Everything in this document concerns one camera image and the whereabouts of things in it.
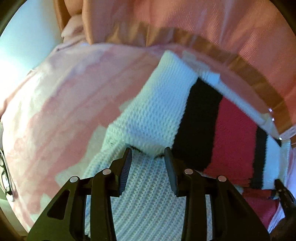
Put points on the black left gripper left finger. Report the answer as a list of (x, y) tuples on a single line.
[(81, 210)]

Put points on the white red black knit sweater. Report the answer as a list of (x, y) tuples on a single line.
[(194, 114)]

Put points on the pink blanket with brown trim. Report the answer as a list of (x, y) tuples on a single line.
[(251, 39)]

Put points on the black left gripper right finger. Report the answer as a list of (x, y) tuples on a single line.
[(215, 210)]

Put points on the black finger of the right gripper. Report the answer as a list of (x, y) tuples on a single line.
[(285, 230)]

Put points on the pink bed sheet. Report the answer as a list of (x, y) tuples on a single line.
[(56, 121)]

